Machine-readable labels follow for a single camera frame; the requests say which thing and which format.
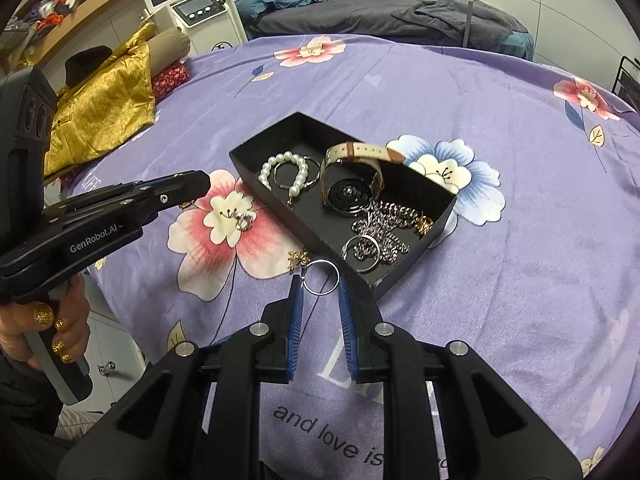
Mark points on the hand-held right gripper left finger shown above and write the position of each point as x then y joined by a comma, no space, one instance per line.
297,310

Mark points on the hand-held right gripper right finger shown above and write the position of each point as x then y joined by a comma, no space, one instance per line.
347,320

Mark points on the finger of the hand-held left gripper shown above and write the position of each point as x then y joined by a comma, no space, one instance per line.
175,192
120,187

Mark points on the gold rhinestone earring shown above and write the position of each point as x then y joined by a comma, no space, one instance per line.
299,259

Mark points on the black jewelry box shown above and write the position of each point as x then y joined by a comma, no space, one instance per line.
310,212

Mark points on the thin hoop bangle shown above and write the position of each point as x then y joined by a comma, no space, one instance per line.
318,175

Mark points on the person's left forearm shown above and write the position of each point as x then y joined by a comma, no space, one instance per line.
15,390

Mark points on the person's left hand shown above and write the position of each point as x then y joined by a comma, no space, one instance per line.
15,330

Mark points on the gold satin cloth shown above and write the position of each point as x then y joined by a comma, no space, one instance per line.
100,110

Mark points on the red patterned cloth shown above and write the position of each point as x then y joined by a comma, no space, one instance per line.
170,80

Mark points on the beige bolster roll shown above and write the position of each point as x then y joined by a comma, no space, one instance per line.
170,45

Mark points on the purple floral bedsheet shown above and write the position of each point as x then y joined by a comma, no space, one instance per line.
500,285

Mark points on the wooden shelf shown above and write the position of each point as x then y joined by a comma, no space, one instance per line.
90,15

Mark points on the grey blanket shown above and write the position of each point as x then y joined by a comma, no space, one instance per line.
350,20

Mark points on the white gooseneck lamp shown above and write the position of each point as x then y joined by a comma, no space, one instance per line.
470,10

